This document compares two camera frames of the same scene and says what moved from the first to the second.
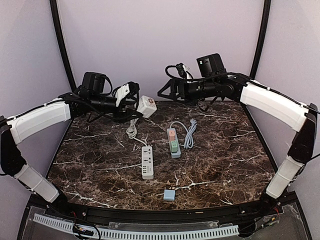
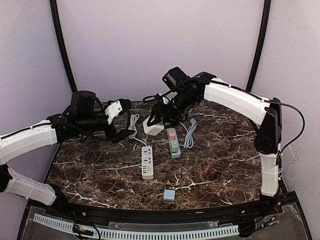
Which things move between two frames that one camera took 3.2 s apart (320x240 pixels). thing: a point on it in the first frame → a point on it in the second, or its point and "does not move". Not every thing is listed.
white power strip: [147, 162] does not move
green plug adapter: [174, 146] does not move
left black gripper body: [97, 102] → [87, 121]
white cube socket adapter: [146, 106] → [153, 130]
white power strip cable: [132, 131] does not move
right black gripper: [173, 83] → [162, 112]
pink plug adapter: [172, 135] does not move
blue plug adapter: [169, 194] does not move
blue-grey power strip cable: [189, 141] does not move
